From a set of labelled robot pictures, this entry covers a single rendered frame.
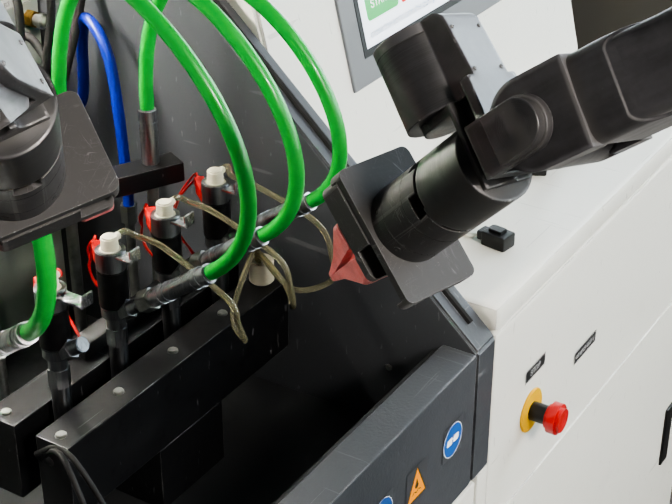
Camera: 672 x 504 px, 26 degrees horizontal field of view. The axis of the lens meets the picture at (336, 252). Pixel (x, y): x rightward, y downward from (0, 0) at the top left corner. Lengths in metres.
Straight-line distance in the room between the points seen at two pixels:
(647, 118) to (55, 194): 0.33
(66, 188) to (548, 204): 0.92
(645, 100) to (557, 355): 0.86
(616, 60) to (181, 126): 0.78
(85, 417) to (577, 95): 0.63
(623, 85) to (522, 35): 1.13
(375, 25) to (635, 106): 0.84
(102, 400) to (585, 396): 0.69
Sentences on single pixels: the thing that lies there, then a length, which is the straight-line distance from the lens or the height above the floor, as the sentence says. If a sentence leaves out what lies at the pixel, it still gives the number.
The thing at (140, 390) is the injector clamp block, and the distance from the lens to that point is 1.34.
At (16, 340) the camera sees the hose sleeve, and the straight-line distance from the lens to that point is 1.10.
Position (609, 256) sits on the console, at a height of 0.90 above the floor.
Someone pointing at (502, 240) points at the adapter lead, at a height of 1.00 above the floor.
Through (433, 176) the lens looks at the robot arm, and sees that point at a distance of 0.91.
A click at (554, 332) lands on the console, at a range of 1.63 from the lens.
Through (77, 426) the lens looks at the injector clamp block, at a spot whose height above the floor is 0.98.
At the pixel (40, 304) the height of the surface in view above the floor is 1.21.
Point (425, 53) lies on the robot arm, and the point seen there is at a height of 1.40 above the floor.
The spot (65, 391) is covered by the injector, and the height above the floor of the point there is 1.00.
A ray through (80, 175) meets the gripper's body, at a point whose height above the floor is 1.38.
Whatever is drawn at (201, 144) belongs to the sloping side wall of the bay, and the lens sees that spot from 1.52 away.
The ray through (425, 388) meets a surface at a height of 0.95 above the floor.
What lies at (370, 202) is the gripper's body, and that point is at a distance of 0.98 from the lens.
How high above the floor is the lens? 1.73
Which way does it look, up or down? 29 degrees down
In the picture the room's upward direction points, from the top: straight up
